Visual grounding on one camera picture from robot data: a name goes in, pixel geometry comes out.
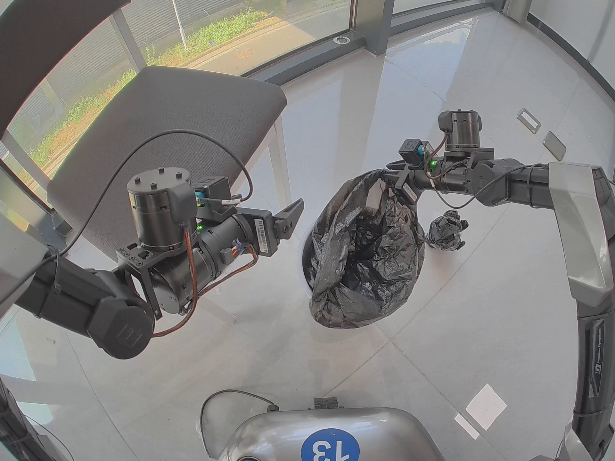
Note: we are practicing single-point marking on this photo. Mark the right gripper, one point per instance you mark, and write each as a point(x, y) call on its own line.
point(435, 183)

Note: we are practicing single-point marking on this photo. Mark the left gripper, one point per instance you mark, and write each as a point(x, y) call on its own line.
point(221, 238)

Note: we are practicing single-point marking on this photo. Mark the black plastic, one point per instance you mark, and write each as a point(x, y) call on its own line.
point(447, 232)

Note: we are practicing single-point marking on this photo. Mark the black plastic bag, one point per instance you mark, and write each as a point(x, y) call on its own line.
point(365, 257)

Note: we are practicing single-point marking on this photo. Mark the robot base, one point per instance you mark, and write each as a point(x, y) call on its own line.
point(288, 435)

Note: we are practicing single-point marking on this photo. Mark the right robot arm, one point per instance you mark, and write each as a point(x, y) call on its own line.
point(576, 219)

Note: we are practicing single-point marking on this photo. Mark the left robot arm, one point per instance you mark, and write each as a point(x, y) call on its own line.
point(115, 315)

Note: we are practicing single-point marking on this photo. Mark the white trash bin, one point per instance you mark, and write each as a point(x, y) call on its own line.
point(303, 263)

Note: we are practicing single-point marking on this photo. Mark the grey chair with white legs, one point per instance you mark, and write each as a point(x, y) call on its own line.
point(168, 113)

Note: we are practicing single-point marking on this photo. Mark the window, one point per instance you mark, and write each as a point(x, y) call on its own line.
point(264, 12)

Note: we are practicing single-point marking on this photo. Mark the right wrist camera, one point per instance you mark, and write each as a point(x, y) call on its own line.
point(412, 151)

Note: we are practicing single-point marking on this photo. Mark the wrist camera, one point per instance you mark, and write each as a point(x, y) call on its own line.
point(214, 192)
point(412, 151)

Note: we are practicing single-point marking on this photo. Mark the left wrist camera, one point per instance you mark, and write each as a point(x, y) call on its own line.
point(214, 192)

